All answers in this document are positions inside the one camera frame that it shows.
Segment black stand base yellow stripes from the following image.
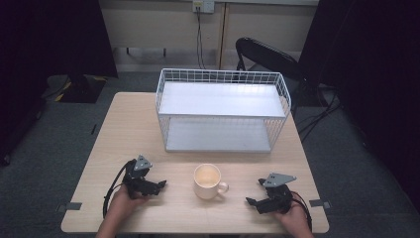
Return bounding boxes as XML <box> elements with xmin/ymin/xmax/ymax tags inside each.
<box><xmin>46</xmin><ymin>73</ymin><xmax>108</xmax><ymax>104</ymax></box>

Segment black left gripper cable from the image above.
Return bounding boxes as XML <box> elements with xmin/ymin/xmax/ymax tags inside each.
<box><xmin>102</xmin><ymin>159</ymin><xmax>137</xmax><ymax>219</ymax></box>

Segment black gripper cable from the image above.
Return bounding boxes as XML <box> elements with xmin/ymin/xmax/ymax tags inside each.
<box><xmin>102</xmin><ymin>159</ymin><xmax>137</xmax><ymax>219</ymax></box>
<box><xmin>290</xmin><ymin>190</ymin><xmax>313</xmax><ymax>232</ymax></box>

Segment white wire shelf rack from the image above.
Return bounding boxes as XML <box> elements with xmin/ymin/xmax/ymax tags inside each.
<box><xmin>155</xmin><ymin>67</ymin><xmax>292</xmax><ymax>154</ymax></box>

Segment grey table edge bracket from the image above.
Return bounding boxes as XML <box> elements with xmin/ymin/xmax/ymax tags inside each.
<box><xmin>55</xmin><ymin>201</ymin><xmax>83</xmax><ymax>213</ymax></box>
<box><xmin>308</xmin><ymin>198</ymin><xmax>332</xmax><ymax>210</ymax></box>

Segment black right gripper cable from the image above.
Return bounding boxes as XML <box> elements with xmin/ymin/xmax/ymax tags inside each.
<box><xmin>290</xmin><ymin>190</ymin><xmax>313</xmax><ymax>232</ymax></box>

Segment person's left hand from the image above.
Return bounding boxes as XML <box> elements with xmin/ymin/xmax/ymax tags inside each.
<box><xmin>110</xmin><ymin>183</ymin><xmax>151</xmax><ymax>216</ymax></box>

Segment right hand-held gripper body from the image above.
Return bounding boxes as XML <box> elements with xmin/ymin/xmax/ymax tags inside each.
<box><xmin>256</xmin><ymin>172</ymin><xmax>297</xmax><ymax>215</ymax></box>

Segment black office chair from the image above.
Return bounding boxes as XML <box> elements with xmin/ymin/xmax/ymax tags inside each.
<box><xmin>235</xmin><ymin>37</ymin><xmax>308</xmax><ymax>83</ymax></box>

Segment black wall socket cable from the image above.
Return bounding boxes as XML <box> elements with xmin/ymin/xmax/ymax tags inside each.
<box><xmin>195</xmin><ymin>7</ymin><xmax>207</xmax><ymax>70</ymax></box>

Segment black floor cables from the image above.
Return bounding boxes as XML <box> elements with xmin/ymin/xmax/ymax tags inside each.
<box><xmin>291</xmin><ymin>83</ymin><xmax>345</xmax><ymax>143</ymax></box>

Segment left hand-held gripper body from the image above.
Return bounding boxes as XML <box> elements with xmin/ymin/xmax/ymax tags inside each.
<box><xmin>122</xmin><ymin>154</ymin><xmax>158</xmax><ymax>200</ymax></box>

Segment white wall socket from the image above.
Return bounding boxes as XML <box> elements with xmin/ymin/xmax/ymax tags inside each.
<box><xmin>192</xmin><ymin>0</ymin><xmax>216</xmax><ymax>14</ymax></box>

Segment person's right hand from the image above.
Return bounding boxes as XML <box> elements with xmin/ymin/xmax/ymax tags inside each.
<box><xmin>272</xmin><ymin>197</ymin><xmax>311</xmax><ymax>230</ymax></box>

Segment black curtain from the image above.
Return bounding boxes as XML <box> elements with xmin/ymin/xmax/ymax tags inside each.
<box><xmin>0</xmin><ymin>0</ymin><xmax>119</xmax><ymax>167</ymax></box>
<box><xmin>298</xmin><ymin>0</ymin><xmax>420</xmax><ymax>202</ymax></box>

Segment white cup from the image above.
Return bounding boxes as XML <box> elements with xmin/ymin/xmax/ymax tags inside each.
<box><xmin>193</xmin><ymin>163</ymin><xmax>230</xmax><ymax>200</ymax></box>

